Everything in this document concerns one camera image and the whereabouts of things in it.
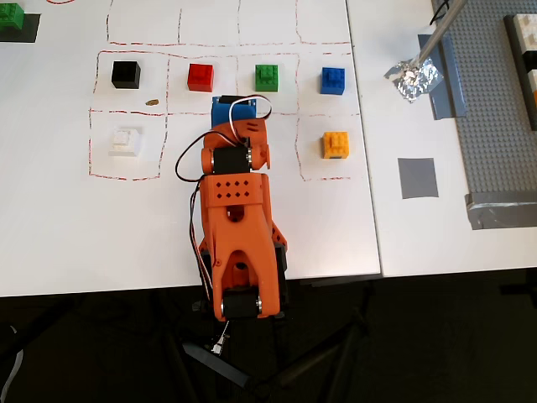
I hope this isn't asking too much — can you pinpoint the black white orange brick wall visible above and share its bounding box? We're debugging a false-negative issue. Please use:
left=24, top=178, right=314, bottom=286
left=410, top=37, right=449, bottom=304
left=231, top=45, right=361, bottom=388
left=503, top=13, right=537, bottom=132

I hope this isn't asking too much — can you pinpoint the crumpled aluminium foil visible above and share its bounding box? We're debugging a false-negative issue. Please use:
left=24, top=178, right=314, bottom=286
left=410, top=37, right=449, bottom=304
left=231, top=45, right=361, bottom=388
left=383, top=56, right=445, bottom=104

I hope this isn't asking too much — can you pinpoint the metal pole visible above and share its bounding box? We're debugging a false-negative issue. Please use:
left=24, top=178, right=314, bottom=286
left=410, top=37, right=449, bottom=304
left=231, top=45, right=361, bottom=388
left=413, top=0, right=469, bottom=68

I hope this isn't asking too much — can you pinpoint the yellow lego block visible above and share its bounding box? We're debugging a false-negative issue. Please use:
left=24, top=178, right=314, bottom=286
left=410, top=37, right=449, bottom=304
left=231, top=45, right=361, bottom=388
left=321, top=131, right=350, bottom=160

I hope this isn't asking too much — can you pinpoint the black lego block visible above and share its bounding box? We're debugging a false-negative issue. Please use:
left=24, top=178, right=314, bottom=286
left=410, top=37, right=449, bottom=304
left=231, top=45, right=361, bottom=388
left=111, top=60, right=142, bottom=90

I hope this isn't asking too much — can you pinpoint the grey square tape marker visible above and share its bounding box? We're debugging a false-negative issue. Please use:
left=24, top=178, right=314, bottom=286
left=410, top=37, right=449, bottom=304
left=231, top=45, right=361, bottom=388
left=397, top=157, right=440, bottom=201

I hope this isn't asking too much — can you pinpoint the blue lego block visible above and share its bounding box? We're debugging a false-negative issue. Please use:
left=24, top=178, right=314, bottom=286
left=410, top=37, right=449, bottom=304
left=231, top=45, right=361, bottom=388
left=320, top=66, right=347, bottom=96

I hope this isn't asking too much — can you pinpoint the thin cable with white connector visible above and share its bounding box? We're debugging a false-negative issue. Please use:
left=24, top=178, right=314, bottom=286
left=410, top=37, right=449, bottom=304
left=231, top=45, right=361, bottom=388
left=211, top=321, right=231, bottom=356

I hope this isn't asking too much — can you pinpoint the silver duct tape patch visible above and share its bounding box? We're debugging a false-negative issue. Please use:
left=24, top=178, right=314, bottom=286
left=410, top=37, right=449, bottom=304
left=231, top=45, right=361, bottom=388
left=464, top=192, right=537, bottom=231

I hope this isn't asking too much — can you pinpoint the black square tape marker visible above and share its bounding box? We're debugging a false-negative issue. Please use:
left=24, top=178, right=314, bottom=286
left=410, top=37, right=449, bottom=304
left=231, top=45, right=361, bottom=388
left=0, top=13, right=42, bottom=44

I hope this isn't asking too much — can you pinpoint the grey tape strip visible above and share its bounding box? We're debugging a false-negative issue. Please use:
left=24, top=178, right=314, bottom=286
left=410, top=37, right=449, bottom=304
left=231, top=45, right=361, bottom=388
left=418, top=33, right=468, bottom=122

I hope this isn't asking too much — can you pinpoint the black tripod stand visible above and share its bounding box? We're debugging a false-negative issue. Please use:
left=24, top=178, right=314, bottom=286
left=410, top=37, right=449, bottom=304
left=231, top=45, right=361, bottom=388
left=182, top=279, right=377, bottom=391

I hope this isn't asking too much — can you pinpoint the arm servo cable bundle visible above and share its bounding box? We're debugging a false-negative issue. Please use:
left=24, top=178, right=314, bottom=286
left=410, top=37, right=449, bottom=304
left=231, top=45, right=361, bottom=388
left=175, top=129, right=215, bottom=301

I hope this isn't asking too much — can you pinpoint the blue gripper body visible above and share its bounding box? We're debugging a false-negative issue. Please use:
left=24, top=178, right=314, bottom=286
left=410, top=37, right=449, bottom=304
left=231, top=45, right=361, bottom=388
left=211, top=95, right=258, bottom=128

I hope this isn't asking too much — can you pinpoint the red lego block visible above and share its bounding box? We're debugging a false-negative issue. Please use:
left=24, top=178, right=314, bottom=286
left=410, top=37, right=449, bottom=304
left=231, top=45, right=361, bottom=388
left=186, top=63, right=216, bottom=92

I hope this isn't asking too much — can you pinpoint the green lego block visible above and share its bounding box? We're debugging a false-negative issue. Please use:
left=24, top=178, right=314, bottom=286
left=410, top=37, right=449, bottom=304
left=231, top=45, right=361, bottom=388
left=0, top=3, right=25, bottom=32
left=254, top=64, right=280, bottom=93

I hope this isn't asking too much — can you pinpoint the thin black cable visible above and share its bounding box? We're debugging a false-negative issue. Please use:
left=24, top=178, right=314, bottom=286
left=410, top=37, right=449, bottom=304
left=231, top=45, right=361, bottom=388
left=430, top=0, right=452, bottom=26

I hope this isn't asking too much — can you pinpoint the grey lego baseplate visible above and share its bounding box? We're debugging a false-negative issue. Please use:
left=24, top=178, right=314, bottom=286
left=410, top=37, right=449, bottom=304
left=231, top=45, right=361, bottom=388
left=431, top=0, right=537, bottom=198

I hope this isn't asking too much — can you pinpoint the white lego block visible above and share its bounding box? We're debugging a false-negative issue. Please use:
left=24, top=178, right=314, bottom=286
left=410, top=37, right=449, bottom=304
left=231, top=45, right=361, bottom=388
left=107, top=127, right=142, bottom=158

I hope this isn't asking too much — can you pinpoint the gripper servo cable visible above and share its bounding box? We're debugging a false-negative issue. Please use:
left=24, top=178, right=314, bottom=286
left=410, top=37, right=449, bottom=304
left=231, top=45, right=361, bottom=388
left=228, top=95, right=274, bottom=146

